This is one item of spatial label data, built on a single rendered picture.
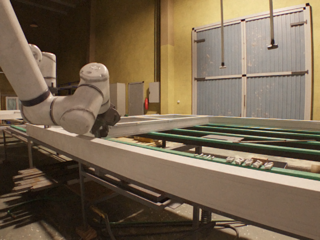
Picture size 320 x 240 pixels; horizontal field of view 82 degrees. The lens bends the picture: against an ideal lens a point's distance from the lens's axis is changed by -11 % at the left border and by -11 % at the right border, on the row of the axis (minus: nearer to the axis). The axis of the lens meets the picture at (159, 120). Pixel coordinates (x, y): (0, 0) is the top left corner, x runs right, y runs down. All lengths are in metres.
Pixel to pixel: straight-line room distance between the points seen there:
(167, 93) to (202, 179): 8.00
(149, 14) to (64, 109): 9.96
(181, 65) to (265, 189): 8.29
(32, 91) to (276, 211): 0.60
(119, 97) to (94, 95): 9.88
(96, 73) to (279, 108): 6.52
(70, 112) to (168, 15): 8.65
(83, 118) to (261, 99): 6.66
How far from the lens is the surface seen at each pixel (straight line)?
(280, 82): 6.95
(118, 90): 10.47
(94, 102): 0.59
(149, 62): 9.74
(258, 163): 0.67
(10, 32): 0.58
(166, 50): 8.63
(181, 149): 1.10
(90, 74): 0.63
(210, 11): 8.46
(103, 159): 0.60
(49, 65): 1.06
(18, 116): 3.21
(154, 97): 9.01
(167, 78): 8.38
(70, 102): 0.59
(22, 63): 0.59
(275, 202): 0.34
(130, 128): 1.23
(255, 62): 7.20
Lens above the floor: 1.05
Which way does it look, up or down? 4 degrees down
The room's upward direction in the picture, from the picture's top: straight up
